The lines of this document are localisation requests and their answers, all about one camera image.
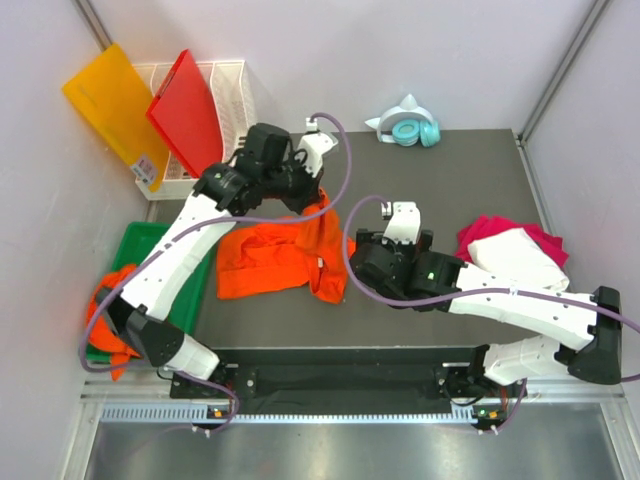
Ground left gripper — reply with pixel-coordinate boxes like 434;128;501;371
262;149;324;215

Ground orange t-shirt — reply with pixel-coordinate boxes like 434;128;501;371
83;263;146;382
216;210;348;304

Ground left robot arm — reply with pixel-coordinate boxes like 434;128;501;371
106;121;337;397

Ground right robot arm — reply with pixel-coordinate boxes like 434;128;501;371
350;229;622;396

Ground white folded t-shirt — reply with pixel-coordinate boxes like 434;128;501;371
467;228;570;292

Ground teal cat-ear headphones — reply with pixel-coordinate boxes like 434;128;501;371
365;94;441;148

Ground magenta folded t-shirt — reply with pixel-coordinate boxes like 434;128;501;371
455;215;569;268

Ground red folder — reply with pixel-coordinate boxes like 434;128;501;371
146;49;224;178

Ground yellow folder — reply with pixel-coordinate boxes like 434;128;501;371
62;44;169;192

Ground orange t-shirt in bin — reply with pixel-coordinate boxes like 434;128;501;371
83;263;146;382

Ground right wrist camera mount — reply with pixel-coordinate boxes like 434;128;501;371
381;201;421;245

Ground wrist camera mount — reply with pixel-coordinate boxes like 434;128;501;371
298;117;338;178
381;201;421;245

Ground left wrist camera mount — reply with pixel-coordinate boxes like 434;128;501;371
298;117;338;178

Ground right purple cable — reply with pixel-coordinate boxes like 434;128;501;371
342;195;640;436

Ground purple cable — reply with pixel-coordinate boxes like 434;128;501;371
78;112;353;435
342;195;640;436

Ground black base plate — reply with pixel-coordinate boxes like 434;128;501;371
169;345;531;414

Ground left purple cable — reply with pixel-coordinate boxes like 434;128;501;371
78;112;353;435

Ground aluminium frame rail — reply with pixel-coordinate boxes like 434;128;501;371
86;374;624;433

